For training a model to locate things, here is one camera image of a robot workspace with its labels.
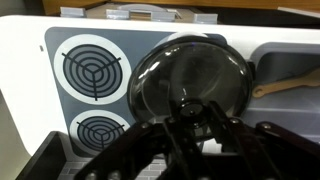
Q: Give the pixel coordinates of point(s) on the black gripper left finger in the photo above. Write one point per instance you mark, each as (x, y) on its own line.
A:
(133, 150)

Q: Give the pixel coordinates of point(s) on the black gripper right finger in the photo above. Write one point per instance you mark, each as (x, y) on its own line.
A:
(266, 153)

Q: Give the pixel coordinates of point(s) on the dark glass pot lid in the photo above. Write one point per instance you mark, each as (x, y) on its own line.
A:
(190, 73)

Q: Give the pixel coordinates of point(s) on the wooden spoon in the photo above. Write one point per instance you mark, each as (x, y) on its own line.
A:
(283, 85)

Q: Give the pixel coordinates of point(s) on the grey stove knob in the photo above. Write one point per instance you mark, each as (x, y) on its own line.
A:
(205, 18)
(166, 16)
(72, 12)
(117, 14)

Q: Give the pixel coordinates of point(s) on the white and black toy kitchen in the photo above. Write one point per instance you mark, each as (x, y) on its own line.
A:
(20, 66)

